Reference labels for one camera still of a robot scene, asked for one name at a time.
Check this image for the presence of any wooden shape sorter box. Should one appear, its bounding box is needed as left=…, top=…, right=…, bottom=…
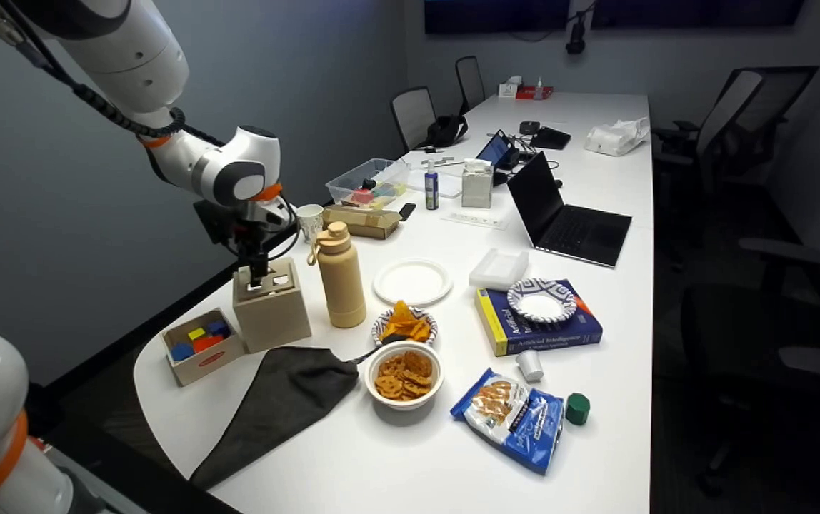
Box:
left=232, top=256, right=312, bottom=352

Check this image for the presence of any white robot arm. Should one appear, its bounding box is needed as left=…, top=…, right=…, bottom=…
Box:
left=0, top=0, right=281, bottom=514

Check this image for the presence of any clear plastic container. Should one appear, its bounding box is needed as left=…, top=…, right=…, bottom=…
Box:
left=327, top=156, right=409, bottom=209

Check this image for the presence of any wall monitor screen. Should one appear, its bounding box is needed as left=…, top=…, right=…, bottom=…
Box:
left=422, top=0, right=805, bottom=33

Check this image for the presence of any white box with red item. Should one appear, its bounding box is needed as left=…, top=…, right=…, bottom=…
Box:
left=498, top=76, right=555, bottom=99

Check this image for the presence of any small white cup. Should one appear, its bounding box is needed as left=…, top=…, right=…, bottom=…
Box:
left=517, top=352, right=544, bottom=383

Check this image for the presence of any hanging camera mount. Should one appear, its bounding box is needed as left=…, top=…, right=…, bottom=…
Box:
left=565, top=3, right=594, bottom=56

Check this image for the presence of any blue patterned small bowl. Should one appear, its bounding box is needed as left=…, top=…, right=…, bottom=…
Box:
left=508, top=279, right=578, bottom=323

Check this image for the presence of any bowl of orange chips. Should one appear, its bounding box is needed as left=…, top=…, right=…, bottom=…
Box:
left=374, top=302, right=438, bottom=342

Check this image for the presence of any black chair near right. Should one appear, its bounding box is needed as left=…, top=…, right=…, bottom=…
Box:
left=679, top=236, right=820, bottom=494

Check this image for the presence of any black chair right side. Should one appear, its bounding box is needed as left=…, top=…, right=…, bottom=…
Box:
left=654, top=66, right=817, bottom=193

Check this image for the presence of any green bottle cap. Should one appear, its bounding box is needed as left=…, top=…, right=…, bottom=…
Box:
left=565, top=390, right=592, bottom=426

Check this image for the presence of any black office chair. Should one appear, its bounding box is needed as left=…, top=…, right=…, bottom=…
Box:
left=454, top=55, right=487, bottom=109

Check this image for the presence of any dark grey cloth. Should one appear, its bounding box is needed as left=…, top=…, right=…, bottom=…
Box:
left=191, top=344, right=358, bottom=487

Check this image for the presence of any black laptop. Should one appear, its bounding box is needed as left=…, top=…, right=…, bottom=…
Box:
left=508, top=154, right=632, bottom=264

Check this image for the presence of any wooden tray with blocks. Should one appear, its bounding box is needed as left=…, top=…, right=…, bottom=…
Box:
left=162, top=307, right=245, bottom=384

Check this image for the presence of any blue snack bag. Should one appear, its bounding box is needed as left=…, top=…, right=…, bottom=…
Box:
left=451, top=367, right=565, bottom=474

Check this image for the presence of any white bowl of crackers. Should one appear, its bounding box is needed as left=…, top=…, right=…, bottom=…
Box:
left=367, top=340, right=444, bottom=411

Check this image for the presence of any white paper plate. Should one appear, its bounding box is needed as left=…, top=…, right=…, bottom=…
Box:
left=374, top=259, right=451, bottom=306

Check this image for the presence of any white crumpled cloth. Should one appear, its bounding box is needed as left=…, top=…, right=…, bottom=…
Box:
left=585, top=116, right=648, bottom=156

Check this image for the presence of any grey office chair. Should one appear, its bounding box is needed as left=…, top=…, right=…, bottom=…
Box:
left=391, top=85, right=434, bottom=149

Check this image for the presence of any white plastic lid container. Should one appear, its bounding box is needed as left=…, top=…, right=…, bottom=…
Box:
left=469, top=249, right=529, bottom=289

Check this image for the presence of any beige water bottle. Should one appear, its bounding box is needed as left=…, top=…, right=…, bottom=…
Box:
left=309, top=222, right=367, bottom=329

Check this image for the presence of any blue and yellow book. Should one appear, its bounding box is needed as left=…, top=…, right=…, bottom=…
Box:
left=474, top=279, right=602, bottom=357

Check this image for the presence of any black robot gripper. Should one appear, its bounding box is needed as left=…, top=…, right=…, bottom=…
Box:
left=195, top=199, right=294, bottom=286

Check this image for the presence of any black bag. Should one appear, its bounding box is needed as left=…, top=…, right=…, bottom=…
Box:
left=427, top=113, right=469, bottom=149

